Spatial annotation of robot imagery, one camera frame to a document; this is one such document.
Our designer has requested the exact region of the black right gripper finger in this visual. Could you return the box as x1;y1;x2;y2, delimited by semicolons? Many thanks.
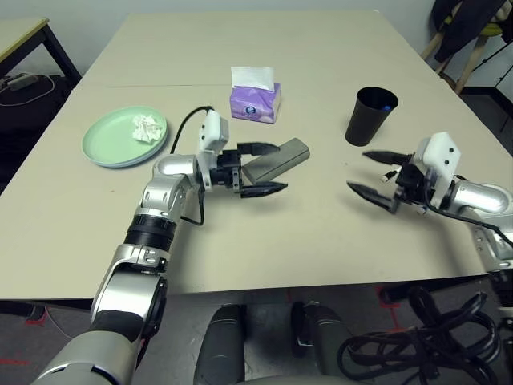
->
362;150;414;166
346;181;402;216

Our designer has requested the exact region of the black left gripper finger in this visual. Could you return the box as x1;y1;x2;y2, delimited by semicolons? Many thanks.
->
239;180;289;201
236;141;281;158

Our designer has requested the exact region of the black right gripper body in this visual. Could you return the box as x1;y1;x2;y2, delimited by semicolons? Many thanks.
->
394;154;432;206

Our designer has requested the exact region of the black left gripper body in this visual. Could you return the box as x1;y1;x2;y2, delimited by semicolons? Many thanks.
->
216;148;245;192

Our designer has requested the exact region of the grey glasses case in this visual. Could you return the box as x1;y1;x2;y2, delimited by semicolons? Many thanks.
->
243;137;312;184

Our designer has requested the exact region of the white tissue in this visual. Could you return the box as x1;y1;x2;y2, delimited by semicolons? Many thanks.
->
131;114;164;143

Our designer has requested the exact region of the light green plate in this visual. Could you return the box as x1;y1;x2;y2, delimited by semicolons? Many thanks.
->
82;105;169;168

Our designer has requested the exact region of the black plastic cup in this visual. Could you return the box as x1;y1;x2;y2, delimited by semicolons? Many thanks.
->
345;86;400;148

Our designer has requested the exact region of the purple tissue pack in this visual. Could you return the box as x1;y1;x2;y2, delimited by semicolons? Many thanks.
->
229;66;281;124

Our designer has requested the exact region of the black table foot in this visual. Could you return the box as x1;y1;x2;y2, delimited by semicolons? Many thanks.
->
378;285;418;308

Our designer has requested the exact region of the light blue plate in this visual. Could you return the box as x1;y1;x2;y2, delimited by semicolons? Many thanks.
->
86;132;169;169

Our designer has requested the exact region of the wooden stool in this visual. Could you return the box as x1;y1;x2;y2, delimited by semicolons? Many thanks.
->
419;19;484;95

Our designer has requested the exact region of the black tripod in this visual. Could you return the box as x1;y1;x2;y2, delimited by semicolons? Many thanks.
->
467;39;513;133

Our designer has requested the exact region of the dark grey robot right leg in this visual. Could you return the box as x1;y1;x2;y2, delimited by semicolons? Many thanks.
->
290;300;349;374

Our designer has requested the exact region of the dark grey robot leg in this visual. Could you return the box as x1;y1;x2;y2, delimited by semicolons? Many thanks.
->
193;303;246;385
290;300;349;374

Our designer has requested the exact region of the black jacket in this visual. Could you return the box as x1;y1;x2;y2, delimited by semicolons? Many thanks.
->
430;0;513;63

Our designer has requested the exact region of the dark grey robot left leg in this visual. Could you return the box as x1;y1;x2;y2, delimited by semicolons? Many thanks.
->
193;303;246;385

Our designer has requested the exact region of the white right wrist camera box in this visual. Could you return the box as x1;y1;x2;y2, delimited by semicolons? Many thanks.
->
412;132;462;209

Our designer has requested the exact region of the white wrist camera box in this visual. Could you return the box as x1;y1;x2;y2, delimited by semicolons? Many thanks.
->
195;110;232;189
412;132;462;209

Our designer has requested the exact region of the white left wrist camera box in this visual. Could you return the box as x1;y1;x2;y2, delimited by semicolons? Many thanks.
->
195;110;232;189

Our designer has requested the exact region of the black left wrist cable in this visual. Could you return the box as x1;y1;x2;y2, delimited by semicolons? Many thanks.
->
170;105;213;226

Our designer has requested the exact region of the black cable bundle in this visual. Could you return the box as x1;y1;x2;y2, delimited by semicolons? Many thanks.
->
337;285;502;385

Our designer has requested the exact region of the white power adapter with cord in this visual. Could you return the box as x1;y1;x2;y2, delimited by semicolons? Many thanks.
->
0;71;55;107

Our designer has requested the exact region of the side table with black frame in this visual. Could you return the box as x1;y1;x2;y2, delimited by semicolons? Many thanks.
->
0;17;83;87

